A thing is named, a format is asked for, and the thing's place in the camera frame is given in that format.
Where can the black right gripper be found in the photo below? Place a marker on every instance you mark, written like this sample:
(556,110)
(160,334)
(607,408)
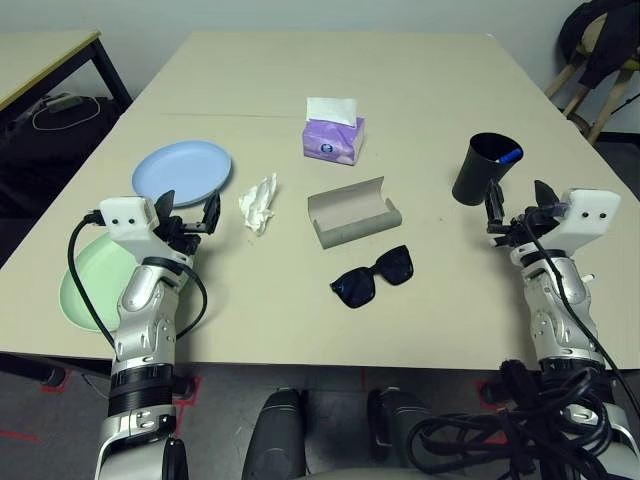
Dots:
(515,230)

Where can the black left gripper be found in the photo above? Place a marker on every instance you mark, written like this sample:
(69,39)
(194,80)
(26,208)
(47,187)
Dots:
(182,235)

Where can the light green plate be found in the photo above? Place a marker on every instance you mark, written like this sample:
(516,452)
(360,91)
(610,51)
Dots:
(85,295)

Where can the grey glasses case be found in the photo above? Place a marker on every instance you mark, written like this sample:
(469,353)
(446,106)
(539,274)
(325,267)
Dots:
(350,210)

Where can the black sunglasses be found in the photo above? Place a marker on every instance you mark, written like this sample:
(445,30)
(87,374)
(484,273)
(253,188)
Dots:
(357,290)

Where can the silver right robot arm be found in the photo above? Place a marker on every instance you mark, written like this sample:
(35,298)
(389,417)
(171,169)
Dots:
(555,310)

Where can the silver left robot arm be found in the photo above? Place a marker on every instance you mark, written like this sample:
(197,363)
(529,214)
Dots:
(145,320)

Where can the light blue plate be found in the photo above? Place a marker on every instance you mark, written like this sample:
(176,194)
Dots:
(180,167)

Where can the blue marker pen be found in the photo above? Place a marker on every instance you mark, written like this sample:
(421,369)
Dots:
(510,156)

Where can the black cup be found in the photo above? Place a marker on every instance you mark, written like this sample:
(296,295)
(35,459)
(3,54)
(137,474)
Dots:
(475,175)

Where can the wooden stool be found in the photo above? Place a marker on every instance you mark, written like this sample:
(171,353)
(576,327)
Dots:
(610,107)

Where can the purple tissue pack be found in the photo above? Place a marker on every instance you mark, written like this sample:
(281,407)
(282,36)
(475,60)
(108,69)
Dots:
(330,142)

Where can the black jacket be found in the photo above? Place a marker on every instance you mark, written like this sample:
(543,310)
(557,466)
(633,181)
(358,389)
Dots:
(600,65)

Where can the grey power adapter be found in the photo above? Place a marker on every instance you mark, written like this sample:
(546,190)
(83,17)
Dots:
(64,102)

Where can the white pop-up tissue sheet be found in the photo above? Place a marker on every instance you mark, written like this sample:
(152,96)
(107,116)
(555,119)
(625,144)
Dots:
(330,109)

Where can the small wooden side table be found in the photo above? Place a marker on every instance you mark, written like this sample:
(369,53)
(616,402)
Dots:
(40,60)

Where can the dark grey robot left leg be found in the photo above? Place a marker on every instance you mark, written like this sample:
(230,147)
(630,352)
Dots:
(275,440)

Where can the dark grey robot leg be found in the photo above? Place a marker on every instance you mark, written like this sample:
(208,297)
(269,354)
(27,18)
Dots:
(395,425)
(275,440)

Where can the dark grey robot right leg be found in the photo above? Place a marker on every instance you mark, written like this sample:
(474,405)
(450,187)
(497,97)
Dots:
(395,425)

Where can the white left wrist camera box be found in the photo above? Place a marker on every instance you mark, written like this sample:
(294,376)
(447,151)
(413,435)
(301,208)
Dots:
(125,217)

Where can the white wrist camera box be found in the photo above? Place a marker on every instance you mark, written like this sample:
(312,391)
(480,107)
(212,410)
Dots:
(125,217)
(585,215)

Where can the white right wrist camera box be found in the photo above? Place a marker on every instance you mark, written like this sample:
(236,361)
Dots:
(585,215)

